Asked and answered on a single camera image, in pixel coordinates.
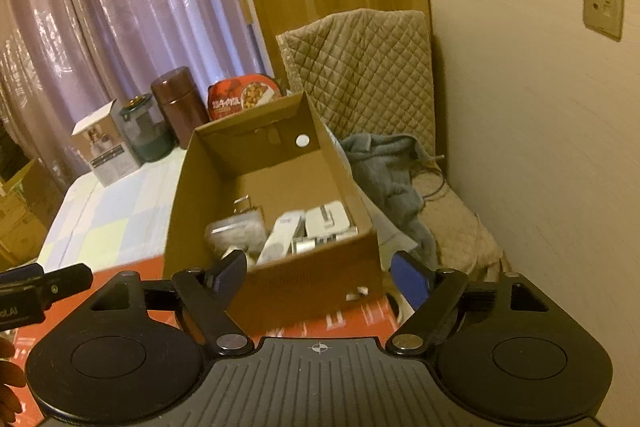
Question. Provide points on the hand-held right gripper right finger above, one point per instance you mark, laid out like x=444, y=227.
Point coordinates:
x=410, y=279

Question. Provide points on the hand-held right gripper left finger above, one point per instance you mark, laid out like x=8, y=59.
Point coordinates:
x=227, y=274

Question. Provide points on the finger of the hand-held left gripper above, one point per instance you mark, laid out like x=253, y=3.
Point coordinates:
x=65, y=279
x=25, y=269

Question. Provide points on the white oblong case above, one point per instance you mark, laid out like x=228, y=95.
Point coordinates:
x=280, y=239

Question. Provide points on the brown hair claw clip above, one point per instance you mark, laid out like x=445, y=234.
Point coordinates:
x=242, y=206

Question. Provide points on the brown cardboard box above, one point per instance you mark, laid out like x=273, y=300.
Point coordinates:
x=300, y=287

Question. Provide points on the white grey charger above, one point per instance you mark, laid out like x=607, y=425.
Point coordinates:
x=327, y=219

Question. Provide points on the person's left hand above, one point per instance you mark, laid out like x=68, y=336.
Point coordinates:
x=7, y=377

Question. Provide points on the large brown cardboard carton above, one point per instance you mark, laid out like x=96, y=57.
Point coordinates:
x=20, y=217

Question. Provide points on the pastel checked tablecloth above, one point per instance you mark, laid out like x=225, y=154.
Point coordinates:
x=110, y=227

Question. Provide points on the beige quilted bed cover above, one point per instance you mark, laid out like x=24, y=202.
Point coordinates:
x=460, y=227

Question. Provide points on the grey crumpled blanket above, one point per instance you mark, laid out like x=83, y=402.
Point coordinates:
x=385, y=177

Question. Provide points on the white product box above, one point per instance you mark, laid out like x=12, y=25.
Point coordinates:
x=105, y=157

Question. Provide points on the glass jar with green lid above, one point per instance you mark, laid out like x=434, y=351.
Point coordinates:
x=145, y=137

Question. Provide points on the brown metal canister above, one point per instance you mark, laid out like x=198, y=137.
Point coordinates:
x=177, y=107

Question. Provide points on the red instant meal box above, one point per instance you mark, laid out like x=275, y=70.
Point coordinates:
x=240, y=99

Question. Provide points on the beige quilted chair cover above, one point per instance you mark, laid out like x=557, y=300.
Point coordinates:
x=360, y=67

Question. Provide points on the purple curtain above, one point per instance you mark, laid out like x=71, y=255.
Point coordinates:
x=100, y=7

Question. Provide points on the beige wall data socket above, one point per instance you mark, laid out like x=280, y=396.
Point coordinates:
x=604, y=9

